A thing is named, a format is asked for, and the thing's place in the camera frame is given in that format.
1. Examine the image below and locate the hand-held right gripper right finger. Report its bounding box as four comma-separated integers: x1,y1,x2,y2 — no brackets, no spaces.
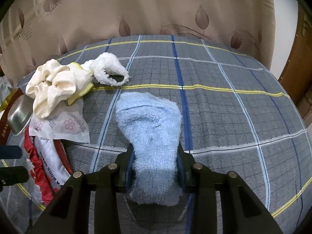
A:
176,143,296,234

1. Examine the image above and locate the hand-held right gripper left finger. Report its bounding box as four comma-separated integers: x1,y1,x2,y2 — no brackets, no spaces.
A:
29,143,136,234

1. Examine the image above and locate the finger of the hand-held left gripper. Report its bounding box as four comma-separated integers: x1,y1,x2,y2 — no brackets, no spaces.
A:
0,166,28,185
0,145,23,160

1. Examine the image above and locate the gold metal tin box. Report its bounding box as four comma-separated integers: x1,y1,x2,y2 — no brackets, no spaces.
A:
0,88,32,149

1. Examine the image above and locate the blue fluffy sock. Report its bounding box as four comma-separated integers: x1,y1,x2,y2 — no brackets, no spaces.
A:
114,92,183,206

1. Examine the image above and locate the floral printed wipe packet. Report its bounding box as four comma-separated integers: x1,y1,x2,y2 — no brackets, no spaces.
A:
29,97,90,143

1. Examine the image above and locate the cream satin scrunchie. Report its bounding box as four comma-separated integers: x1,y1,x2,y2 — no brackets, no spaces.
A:
25,58,94,119

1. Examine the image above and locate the white fluffy sock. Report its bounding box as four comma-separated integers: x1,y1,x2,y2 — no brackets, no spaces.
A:
90,52,131,86

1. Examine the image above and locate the steel bowl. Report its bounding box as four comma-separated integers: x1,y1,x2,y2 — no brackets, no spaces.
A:
7,95,35,136

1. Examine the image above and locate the beige leaf print curtain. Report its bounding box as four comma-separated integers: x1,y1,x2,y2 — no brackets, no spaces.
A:
0,0,277,78

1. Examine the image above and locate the brown wooden door frame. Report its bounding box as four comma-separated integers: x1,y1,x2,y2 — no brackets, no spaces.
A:
279,2,312,127

